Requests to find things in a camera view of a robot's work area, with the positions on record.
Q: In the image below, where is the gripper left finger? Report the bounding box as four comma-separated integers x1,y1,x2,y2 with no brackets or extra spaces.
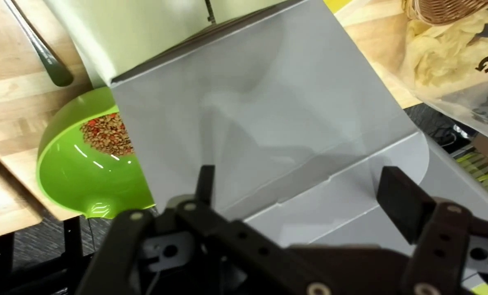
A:
75,165,331,295

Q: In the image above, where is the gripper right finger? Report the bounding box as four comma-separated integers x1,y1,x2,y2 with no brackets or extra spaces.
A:
376,166,488,295

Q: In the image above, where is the white cardboard box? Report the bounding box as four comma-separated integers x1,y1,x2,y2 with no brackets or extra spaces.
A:
43,0,488,295

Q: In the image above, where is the green and yellow striped object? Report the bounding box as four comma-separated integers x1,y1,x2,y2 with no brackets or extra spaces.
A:
456,152,488,205

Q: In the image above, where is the heap of brown grains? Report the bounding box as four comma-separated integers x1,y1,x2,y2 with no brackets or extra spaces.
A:
79,112,134,157

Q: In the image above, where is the green plastic bowl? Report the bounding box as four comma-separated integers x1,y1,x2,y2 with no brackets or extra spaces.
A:
36,86,156,220

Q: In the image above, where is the clear bag of chips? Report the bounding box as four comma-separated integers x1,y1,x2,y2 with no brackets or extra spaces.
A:
391,7,488,147

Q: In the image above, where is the wicker basket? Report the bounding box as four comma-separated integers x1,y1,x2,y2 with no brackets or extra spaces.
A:
402,0,488,25

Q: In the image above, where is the dark green utensil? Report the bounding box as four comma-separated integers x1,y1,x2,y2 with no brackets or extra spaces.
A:
2,0,75,88

